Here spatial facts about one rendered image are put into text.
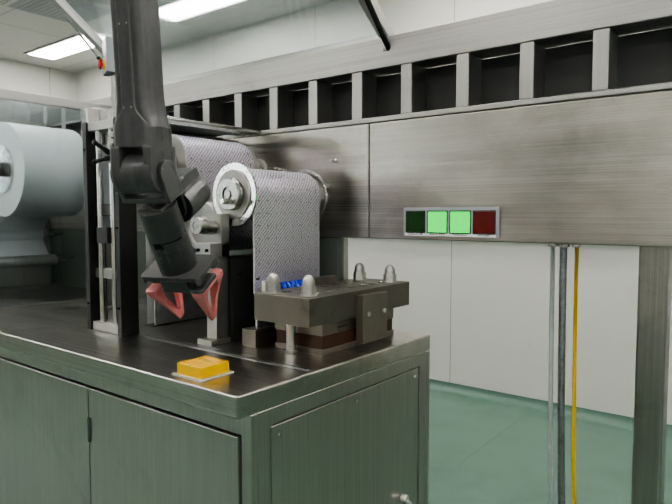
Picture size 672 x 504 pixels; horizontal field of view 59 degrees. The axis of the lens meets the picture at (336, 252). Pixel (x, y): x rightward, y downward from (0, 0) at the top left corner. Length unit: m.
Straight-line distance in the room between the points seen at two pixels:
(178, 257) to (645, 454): 1.12
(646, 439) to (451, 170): 0.75
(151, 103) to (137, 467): 0.80
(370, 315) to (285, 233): 0.29
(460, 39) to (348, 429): 0.92
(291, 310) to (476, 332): 2.87
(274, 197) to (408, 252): 2.86
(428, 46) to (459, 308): 2.75
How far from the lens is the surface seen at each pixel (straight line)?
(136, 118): 0.85
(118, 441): 1.41
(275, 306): 1.29
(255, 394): 1.06
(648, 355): 1.50
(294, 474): 1.20
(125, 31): 0.87
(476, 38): 1.48
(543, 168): 1.37
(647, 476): 1.58
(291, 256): 1.47
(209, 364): 1.15
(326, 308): 1.27
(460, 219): 1.43
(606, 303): 3.75
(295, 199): 1.48
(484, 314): 4.01
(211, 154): 1.62
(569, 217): 1.34
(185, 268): 0.91
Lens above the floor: 1.21
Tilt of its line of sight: 4 degrees down
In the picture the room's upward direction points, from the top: straight up
